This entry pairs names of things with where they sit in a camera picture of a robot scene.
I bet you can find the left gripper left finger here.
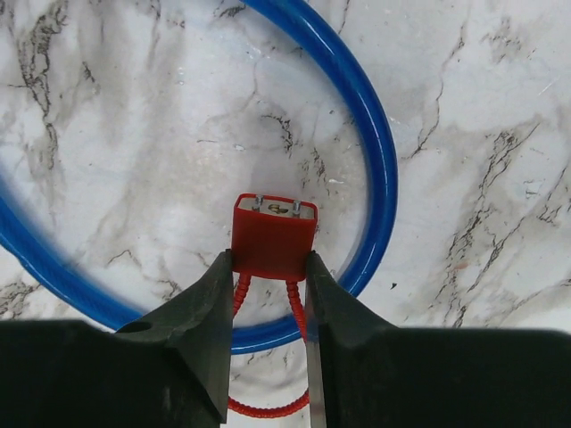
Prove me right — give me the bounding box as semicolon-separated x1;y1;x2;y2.
1;251;234;427

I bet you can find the red cable lock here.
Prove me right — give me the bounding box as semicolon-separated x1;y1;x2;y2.
226;192;319;421

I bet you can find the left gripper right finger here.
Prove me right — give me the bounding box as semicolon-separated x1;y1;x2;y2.
305;253;570;427

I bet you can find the blue cable lock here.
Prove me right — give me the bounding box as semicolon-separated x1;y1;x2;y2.
1;1;398;330

